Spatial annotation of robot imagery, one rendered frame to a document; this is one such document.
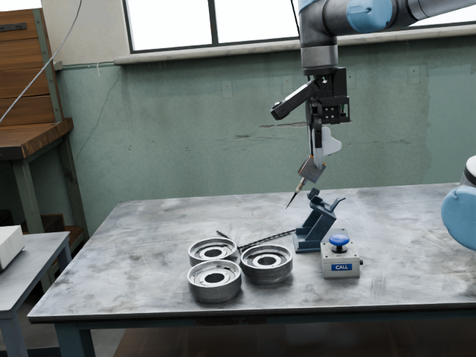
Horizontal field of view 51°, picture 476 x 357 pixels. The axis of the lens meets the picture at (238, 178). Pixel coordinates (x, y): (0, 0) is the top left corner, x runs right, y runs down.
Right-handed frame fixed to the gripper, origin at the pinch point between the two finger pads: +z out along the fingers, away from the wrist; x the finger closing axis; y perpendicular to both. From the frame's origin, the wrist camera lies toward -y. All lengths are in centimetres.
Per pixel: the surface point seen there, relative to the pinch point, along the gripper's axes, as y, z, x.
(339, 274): 1.1, 19.8, -15.0
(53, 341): -103, 90, 98
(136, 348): -46, 44, 6
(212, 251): -24.0, 17.4, -2.5
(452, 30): 88, -29, 127
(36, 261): -77, 29, 32
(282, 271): -10.0, 18.1, -14.9
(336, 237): 1.3, 12.9, -12.8
